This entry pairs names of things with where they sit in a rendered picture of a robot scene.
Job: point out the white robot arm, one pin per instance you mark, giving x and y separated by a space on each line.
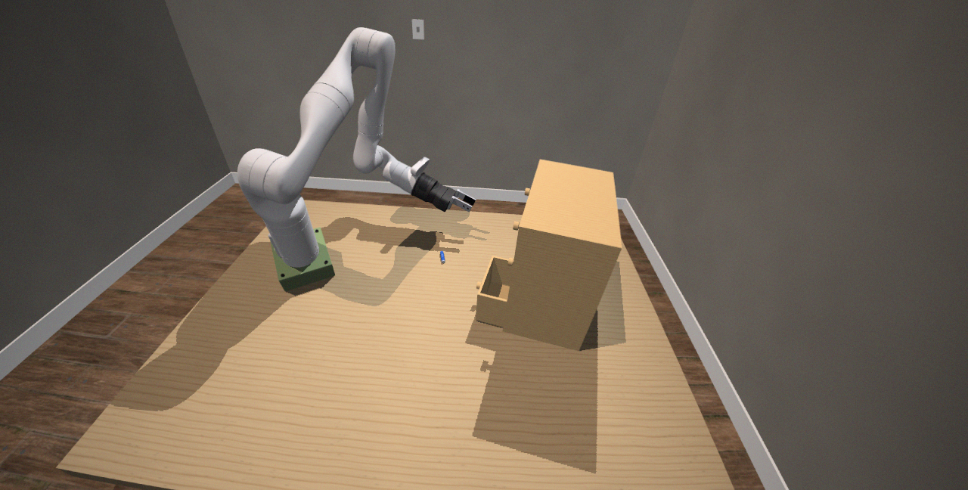
270 181

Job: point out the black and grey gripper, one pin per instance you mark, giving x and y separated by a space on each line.
414 181

